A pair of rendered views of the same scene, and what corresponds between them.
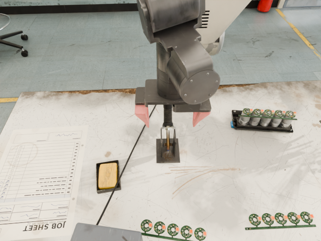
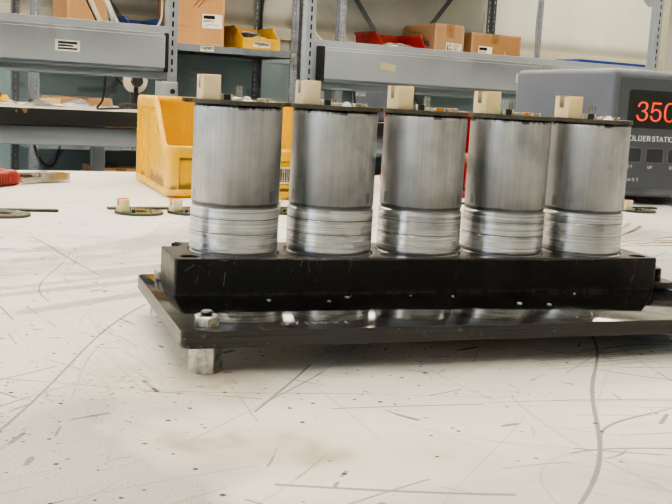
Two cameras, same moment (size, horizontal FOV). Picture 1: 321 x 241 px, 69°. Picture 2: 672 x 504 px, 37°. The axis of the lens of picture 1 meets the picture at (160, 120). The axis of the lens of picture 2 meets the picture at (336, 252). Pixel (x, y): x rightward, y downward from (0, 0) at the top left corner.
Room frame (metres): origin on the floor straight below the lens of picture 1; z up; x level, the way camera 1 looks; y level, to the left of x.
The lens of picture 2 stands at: (0.69, -0.43, 0.81)
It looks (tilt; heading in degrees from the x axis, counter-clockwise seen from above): 9 degrees down; 155
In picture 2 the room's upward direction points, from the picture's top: 3 degrees clockwise
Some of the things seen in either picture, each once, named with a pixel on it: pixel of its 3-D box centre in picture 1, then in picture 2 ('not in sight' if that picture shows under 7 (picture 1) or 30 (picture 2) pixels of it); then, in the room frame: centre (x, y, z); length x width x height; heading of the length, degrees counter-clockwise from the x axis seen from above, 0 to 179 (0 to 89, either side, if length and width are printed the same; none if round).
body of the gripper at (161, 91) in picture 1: (172, 81); not in sight; (0.33, -0.02, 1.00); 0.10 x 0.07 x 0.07; 91
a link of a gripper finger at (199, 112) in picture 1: (188, 109); not in sight; (0.33, -0.06, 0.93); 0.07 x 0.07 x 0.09; 1
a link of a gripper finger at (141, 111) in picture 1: (154, 110); not in sight; (0.33, 0.01, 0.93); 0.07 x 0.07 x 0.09; 1
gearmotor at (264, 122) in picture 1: (265, 118); (420, 194); (0.43, -0.29, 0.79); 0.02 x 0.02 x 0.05
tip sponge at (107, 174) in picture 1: (108, 176); not in sight; (0.27, 0.12, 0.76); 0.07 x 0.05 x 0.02; 11
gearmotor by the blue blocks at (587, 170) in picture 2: (245, 117); (584, 197); (0.44, -0.23, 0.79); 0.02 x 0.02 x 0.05
